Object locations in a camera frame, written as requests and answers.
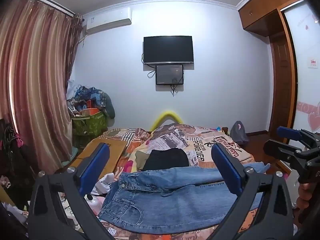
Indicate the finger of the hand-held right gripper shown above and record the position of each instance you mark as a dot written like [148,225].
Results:
[287,133]
[280,151]

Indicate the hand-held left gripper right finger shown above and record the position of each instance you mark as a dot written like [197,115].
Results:
[226,165]

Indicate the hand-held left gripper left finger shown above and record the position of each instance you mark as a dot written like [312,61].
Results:
[96,165]

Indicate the blue denim pants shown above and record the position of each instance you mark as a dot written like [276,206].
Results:
[175,200]

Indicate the person's right hand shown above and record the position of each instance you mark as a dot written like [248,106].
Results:
[304,195]

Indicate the white printed cloth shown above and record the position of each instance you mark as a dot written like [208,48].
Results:
[105,182]

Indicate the printed orange blanket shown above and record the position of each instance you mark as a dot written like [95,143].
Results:
[200,145]

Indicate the grey bag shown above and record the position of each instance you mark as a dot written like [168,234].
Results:
[237,132]

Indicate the green storage bag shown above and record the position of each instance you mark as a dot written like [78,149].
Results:
[90,123]

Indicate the white heart-print sliding door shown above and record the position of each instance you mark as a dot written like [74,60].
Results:
[306,80]

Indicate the black folded garment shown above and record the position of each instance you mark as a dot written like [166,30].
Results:
[166,160]

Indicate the brown wooden wardrobe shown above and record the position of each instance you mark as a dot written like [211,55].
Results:
[277,67]

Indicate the pile of mixed clothes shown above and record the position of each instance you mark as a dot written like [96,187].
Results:
[95,97]

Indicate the yellow foam tube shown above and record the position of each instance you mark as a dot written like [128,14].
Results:
[170,115]

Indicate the dark hanging clothes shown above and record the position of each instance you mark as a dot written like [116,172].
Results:
[15,160]

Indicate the striped pink curtain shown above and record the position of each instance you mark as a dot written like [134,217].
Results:
[35,80]

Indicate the white air conditioner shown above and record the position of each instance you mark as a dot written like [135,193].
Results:
[107,21]

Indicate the wooden bed post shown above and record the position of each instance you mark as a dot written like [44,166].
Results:
[225,130]

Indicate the small black wall monitor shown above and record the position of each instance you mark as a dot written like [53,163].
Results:
[169,74]

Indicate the black wall television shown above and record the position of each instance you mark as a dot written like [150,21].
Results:
[168,49]

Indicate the white curtain rail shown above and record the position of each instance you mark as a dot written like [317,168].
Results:
[47,1]

